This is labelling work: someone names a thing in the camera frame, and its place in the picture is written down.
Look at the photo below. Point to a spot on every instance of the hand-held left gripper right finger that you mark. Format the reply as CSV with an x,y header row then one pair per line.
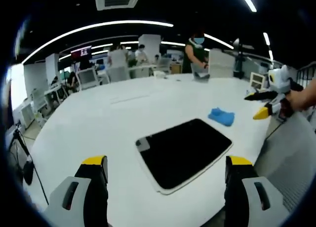
x,y
274,207

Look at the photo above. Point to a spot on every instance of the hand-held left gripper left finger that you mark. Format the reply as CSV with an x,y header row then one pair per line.
x,y
61,207

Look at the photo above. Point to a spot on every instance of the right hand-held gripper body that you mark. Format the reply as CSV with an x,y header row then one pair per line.
x,y
279,81

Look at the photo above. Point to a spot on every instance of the blue cleaning cloth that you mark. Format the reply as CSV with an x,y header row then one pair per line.
x,y
222,116

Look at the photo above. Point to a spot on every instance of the black tablet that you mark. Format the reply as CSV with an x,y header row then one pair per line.
x,y
185,150

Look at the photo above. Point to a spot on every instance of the person's right hand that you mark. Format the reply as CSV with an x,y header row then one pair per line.
x,y
297,100

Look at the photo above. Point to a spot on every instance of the small white cabinet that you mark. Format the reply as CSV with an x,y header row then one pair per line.
x,y
257,81

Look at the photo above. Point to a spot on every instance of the black bag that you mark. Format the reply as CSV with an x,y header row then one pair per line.
x,y
28,172

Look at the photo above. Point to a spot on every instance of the white partition board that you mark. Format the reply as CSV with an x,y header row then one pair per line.
x,y
221,63

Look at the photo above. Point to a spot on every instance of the grey folded object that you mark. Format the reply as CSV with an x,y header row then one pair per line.
x,y
200,74

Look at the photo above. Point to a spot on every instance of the black tripod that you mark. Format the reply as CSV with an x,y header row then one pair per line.
x,y
23,145

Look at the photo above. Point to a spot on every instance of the short ceiling light strip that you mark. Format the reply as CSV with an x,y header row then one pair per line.
x,y
247,0

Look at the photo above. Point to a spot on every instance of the small white object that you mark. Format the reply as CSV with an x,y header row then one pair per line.
x,y
160,75

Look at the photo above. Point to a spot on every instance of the red display screen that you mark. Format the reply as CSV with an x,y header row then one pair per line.
x,y
81,51

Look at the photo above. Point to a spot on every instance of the long curved ceiling light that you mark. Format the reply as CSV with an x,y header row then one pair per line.
x,y
86,30

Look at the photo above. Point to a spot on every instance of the black camera stand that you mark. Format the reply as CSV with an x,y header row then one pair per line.
x,y
239,61

